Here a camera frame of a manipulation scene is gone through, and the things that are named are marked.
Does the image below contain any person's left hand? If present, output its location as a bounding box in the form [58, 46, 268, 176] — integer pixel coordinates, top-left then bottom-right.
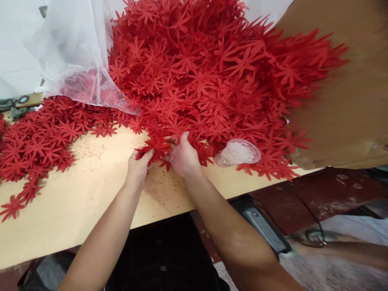
[128, 149, 156, 186]

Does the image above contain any person's right hand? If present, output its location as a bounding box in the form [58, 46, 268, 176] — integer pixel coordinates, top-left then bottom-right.
[164, 131, 203, 178]

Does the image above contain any red flower cutout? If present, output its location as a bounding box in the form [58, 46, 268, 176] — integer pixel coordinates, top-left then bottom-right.
[135, 135, 172, 164]

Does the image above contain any clear plastic cup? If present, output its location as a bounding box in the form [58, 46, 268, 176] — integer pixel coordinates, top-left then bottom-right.
[214, 138, 262, 168]

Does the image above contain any pile of red flower shapes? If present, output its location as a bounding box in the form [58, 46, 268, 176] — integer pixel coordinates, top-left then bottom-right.
[108, 0, 351, 182]

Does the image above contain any person's body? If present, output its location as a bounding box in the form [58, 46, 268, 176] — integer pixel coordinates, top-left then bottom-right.
[103, 211, 231, 291]

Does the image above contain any spread of red petal shapes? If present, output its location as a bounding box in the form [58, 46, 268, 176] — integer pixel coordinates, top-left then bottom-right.
[0, 95, 122, 223]

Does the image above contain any clear plastic bag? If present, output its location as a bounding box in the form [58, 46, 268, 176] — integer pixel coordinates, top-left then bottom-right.
[32, 0, 141, 116]

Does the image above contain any black mesh device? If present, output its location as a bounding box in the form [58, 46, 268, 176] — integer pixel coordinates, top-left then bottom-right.
[233, 194, 292, 261]

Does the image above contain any brown cardboard sheet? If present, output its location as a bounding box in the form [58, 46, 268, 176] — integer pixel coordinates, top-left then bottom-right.
[271, 0, 388, 170]

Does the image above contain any black cable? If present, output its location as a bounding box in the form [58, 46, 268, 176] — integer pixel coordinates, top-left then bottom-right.
[251, 185, 329, 249]

